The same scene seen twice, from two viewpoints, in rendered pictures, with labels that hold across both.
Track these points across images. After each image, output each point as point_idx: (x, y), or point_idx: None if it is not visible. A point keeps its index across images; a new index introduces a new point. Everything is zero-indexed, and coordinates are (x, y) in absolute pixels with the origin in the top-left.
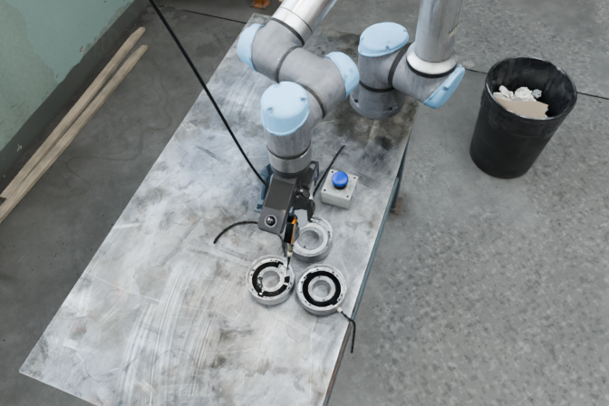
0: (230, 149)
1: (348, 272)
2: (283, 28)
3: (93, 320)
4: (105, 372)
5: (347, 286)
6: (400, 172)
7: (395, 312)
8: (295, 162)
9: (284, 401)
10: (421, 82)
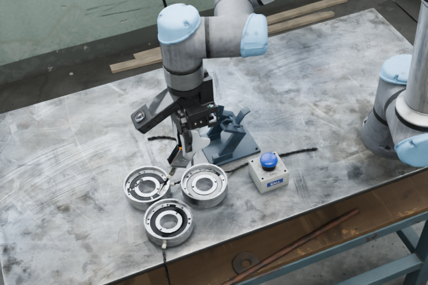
0: (232, 90)
1: (204, 232)
2: None
3: (37, 126)
4: (9, 158)
5: (192, 240)
6: (425, 256)
7: None
8: (172, 78)
9: (67, 266)
10: (396, 125)
